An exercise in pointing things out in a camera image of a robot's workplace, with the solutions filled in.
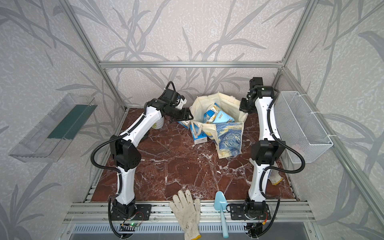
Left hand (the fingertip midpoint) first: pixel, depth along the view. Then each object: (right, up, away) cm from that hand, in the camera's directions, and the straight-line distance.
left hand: (189, 117), depth 87 cm
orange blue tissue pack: (+16, +1, +1) cm, 16 cm away
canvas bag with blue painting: (+23, -11, -4) cm, 25 cm away
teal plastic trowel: (+17, -45, -11) cm, 49 cm away
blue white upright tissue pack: (+5, -11, +4) cm, 13 cm away
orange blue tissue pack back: (-4, -4, +15) cm, 16 cm away
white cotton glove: (0, -47, -14) cm, 49 cm away
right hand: (+32, +5, -1) cm, 32 cm away
